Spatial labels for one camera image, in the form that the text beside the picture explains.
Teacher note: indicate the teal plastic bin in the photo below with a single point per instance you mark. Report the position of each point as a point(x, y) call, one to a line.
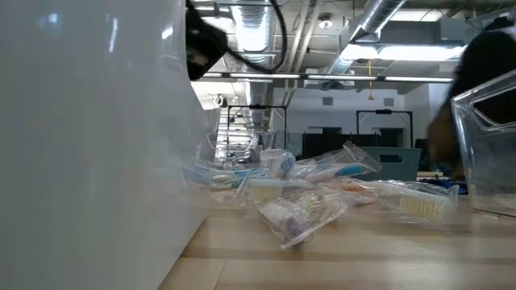
point(403, 169)

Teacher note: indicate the black station frame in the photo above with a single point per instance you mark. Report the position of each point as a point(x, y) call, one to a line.
point(383, 111)

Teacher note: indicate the wide silver ventilation duct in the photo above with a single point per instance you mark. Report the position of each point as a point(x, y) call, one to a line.
point(253, 36)

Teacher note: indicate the white plastic bin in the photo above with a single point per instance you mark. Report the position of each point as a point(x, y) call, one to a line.
point(80, 161)

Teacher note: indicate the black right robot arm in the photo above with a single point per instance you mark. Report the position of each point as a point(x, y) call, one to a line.
point(488, 52)

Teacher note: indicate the round ceiling lamp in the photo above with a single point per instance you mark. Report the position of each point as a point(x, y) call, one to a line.
point(325, 23)

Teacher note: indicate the long ceiling light bar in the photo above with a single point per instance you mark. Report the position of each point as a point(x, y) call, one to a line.
point(342, 76)

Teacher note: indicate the slim silver ventilation duct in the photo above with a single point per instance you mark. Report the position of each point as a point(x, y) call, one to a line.
point(379, 16)

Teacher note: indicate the wide clear plastic bin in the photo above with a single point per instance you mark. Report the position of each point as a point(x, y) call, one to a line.
point(492, 169)

